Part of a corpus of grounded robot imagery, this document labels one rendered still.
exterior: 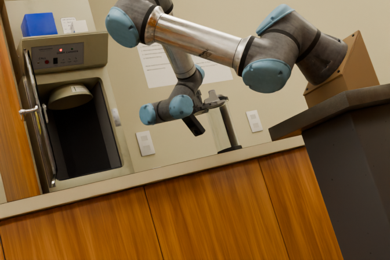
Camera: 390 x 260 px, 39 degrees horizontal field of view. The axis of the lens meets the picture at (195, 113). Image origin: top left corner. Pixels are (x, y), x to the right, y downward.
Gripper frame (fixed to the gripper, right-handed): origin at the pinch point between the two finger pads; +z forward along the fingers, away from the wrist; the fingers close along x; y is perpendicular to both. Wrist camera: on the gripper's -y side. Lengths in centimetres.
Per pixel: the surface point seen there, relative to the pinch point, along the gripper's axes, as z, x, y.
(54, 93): -46, 32, 24
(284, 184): 2.9, -16.2, -36.2
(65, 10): -36, 24, 54
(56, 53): -49, 19, 35
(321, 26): 137, 22, 40
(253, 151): -7.1, -16.4, -21.8
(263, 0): 104, 32, 62
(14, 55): -57, 34, 41
